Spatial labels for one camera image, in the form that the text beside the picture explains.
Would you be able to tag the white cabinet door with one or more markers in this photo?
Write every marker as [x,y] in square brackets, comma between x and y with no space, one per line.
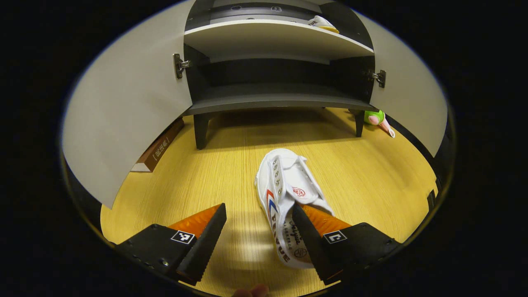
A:
[123,103]
[412,95]

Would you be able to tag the white canvas shoe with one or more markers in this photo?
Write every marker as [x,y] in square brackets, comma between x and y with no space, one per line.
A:
[284,165]
[321,22]

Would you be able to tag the white shoe cabinet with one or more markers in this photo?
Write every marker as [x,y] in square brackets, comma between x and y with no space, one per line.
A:
[268,39]

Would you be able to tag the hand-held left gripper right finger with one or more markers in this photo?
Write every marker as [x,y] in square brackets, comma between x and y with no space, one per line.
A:
[315,247]

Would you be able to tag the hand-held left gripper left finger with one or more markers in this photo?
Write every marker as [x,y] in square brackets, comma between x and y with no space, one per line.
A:
[206,243]

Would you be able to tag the green pink plush toy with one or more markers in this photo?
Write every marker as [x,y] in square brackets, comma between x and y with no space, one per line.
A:
[373,117]

